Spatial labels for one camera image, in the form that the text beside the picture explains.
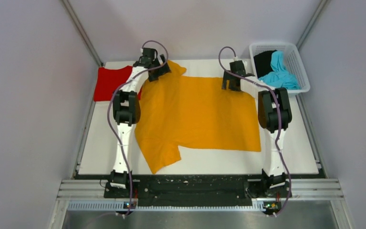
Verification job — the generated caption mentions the yellow t-shirt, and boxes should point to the yellow t-shirt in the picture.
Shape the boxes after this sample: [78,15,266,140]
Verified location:
[135,61,262,174]

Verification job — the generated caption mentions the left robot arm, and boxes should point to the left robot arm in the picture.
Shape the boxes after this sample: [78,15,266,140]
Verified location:
[107,48,171,197]

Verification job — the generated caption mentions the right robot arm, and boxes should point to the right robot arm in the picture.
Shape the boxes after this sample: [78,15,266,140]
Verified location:
[222,57,292,197]

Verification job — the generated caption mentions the black t-shirt in basket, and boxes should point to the black t-shirt in basket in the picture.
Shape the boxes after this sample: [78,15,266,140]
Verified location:
[254,50,277,78]

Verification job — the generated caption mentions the white plastic laundry basket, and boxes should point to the white plastic laundry basket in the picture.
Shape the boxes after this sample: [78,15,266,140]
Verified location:
[249,41,310,97]

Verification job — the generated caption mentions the light blue t-shirt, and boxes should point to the light blue t-shirt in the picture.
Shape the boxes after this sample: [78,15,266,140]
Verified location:
[259,51,301,90]

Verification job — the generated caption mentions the folded red t-shirt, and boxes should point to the folded red t-shirt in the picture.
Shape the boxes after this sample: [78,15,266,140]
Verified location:
[93,66,132,102]

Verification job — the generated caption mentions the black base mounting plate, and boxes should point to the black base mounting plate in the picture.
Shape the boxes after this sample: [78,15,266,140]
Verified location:
[104,175,290,207]

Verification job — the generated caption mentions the aluminium front rail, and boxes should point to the aluminium front rail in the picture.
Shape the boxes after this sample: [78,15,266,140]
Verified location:
[57,179,344,212]

